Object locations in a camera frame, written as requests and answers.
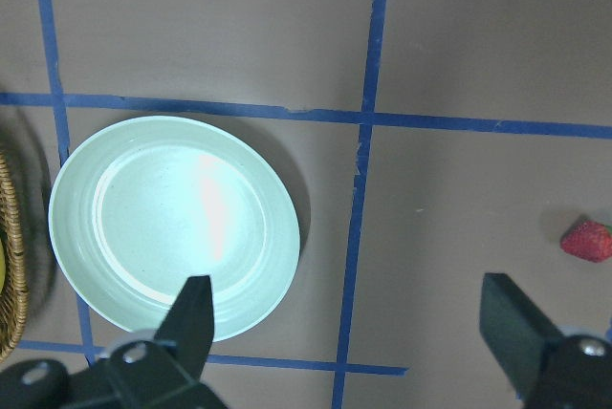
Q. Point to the yellow banana bunch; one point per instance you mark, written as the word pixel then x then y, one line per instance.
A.
pixel 3 267

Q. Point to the pale green plate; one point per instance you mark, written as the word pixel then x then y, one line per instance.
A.
pixel 146 203

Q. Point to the wicker fruit basket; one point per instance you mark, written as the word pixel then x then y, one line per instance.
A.
pixel 15 291

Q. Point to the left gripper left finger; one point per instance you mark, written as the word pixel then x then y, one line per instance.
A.
pixel 187 330

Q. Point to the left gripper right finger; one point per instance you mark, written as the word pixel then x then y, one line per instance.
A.
pixel 517 332

